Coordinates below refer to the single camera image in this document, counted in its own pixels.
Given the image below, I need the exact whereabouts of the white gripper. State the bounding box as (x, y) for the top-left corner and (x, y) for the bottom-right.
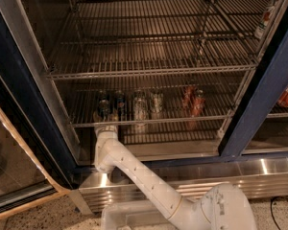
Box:
(93, 108), (119, 141)

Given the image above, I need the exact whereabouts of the blue pepsi can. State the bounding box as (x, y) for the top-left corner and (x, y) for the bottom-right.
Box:
(97, 90), (108, 101)
(115, 90), (126, 112)
(97, 100), (111, 122)

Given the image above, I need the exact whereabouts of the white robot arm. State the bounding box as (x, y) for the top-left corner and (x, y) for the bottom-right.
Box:
(93, 112), (257, 230)

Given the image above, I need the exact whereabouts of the front silver soda can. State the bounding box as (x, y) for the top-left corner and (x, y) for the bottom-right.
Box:
(133, 98), (148, 121)

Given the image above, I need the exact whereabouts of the silver soda can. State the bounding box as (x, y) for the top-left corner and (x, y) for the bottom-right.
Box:
(133, 98), (148, 121)
(150, 89), (163, 113)

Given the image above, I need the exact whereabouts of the rear silver soda can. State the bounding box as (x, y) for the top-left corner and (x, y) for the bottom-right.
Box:
(150, 89), (163, 113)

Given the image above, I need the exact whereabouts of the open glass fridge door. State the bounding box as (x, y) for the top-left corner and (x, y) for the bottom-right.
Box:
(0, 60), (71, 222)

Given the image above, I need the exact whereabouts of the rear red soda can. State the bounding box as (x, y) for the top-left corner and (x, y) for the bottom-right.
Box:
(182, 85), (196, 108)

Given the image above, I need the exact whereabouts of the red soda can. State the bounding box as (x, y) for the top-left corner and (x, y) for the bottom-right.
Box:
(182, 85), (196, 108)
(191, 89), (205, 117)

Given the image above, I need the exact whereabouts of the front red soda can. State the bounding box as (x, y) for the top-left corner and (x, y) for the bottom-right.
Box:
(191, 89), (205, 117)

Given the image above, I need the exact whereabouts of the white bottle on shelf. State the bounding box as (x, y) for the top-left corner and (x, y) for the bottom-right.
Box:
(254, 0), (278, 39)

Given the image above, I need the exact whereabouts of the clear plastic bin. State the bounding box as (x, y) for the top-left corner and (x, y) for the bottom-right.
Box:
(100, 197), (206, 230)

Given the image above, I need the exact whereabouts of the bottom wire fridge shelf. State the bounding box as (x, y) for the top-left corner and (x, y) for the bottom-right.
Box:
(67, 73), (242, 127)

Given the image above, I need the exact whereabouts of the wire fridge shelf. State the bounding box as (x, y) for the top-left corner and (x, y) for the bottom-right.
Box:
(64, 0), (270, 43)
(67, 73), (242, 127)
(46, 34), (258, 81)

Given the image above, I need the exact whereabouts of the middle wire fridge shelf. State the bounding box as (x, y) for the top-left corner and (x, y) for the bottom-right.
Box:
(46, 34), (258, 81)

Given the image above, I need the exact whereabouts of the upper wire fridge shelf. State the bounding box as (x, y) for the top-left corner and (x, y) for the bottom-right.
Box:
(64, 0), (270, 43)

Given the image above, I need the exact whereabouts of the black cable on floor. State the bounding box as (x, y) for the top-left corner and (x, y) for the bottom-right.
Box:
(270, 195), (288, 230)

